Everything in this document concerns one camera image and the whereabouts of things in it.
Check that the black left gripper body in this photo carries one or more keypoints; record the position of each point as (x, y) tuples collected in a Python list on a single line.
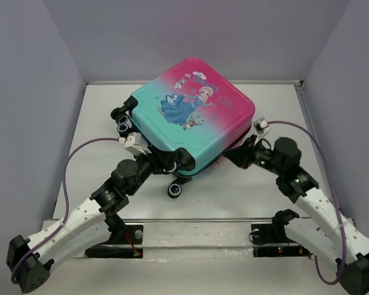
[(147, 167)]

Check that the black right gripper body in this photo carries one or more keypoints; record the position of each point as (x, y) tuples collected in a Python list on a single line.
[(264, 157)]

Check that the pink and teal kids suitcase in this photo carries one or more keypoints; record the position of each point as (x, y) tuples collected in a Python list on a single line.
[(189, 106)]

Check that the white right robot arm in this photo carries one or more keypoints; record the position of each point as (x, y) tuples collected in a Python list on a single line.
[(327, 235)]

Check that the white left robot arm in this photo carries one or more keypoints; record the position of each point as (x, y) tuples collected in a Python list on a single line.
[(32, 259)]

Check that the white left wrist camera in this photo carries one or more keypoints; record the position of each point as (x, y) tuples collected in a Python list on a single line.
[(135, 144)]

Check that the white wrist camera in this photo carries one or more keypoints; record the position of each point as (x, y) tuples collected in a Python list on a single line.
[(135, 144), (262, 128)]

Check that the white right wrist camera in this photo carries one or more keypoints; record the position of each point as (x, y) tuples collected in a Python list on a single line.
[(262, 128)]

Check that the silver aluminium rail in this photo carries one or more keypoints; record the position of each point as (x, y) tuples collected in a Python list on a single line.
[(134, 220)]

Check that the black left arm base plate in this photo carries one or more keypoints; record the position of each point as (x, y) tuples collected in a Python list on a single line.
[(127, 246)]

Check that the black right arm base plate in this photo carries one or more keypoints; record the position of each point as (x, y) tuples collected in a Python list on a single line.
[(270, 242)]

